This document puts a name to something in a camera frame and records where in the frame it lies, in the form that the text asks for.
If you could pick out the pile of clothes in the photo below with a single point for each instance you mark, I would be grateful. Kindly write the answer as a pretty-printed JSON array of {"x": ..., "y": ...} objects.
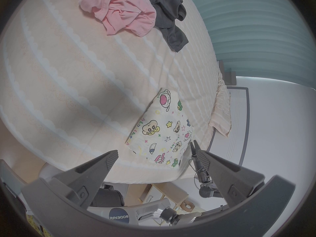
[{"x": 123, "y": 9}]

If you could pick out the blue-green curtain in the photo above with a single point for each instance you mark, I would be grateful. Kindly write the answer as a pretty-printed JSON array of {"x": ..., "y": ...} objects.
[{"x": 246, "y": 21}]

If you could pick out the white printed garment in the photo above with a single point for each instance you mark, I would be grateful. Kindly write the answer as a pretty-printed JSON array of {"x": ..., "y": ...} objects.
[{"x": 163, "y": 127}]

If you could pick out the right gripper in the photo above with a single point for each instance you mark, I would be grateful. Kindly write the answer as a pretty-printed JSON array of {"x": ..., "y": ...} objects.
[{"x": 201, "y": 170}]

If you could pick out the bed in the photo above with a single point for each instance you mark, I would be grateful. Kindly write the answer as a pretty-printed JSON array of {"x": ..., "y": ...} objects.
[{"x": 74, "y": 83}]

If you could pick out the pale pink striped pillow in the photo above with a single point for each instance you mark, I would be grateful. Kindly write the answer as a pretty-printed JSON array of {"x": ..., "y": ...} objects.
[{"x": 222, "y": 112}]

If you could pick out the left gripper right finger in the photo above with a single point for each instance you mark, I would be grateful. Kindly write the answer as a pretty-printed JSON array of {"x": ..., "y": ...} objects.
[{"x": 229, "y": 181}]

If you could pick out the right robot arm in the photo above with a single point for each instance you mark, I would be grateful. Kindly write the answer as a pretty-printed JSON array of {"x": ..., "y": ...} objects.
[{"x": 207, "y": 190}]

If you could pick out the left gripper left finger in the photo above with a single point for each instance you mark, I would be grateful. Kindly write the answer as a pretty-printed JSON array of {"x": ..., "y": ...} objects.
[{"x": 84, "y": 181}]

